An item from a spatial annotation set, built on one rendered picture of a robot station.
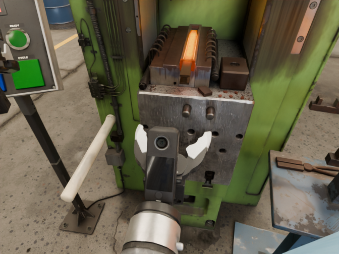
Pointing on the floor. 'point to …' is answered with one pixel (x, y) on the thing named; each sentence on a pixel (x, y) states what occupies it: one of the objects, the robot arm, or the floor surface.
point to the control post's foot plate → (74, 222)
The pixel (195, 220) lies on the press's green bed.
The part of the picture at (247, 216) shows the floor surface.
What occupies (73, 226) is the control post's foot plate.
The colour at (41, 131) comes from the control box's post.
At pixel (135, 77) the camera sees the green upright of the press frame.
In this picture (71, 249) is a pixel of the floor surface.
